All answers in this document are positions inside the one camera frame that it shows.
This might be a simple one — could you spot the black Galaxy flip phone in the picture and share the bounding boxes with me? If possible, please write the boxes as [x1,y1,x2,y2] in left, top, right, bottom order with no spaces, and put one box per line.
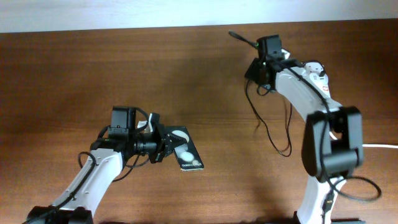
[167,126,204,171]

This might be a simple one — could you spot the black charger cable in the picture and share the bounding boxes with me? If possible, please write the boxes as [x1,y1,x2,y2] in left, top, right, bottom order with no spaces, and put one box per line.
[244,59,327,158]

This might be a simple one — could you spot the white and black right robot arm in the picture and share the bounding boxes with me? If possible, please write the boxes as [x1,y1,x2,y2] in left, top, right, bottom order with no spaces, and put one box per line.
[245,35,364,223]

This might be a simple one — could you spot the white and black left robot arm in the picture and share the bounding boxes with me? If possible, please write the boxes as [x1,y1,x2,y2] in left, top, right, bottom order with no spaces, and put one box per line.
[26,106,201,223]

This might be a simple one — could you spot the white charger adapter plug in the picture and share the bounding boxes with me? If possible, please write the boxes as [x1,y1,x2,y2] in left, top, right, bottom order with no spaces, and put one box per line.
[307,69,328,86]

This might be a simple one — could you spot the white power strip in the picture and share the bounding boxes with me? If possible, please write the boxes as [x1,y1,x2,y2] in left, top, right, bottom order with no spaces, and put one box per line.
[303,60,331,98]

